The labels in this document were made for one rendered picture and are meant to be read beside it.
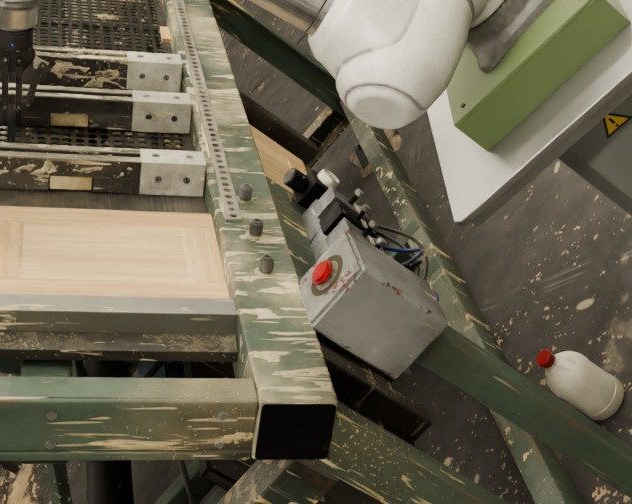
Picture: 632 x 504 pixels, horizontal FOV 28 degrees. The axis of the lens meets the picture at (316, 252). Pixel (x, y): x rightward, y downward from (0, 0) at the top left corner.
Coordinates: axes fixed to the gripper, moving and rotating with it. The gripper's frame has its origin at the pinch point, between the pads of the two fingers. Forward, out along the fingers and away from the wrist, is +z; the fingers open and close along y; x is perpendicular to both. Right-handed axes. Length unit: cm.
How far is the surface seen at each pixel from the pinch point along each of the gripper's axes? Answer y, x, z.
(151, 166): -26.6, 12.5, 2.0
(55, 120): -8.6, -17.6, 6.6
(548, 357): -106, 38, 29
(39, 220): -5.8, 27.7, 6.4
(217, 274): -36, 45, 7
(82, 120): -14.2, -17.6, 6.3
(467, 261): -115, -39, 50
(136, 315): -21, 61, 5
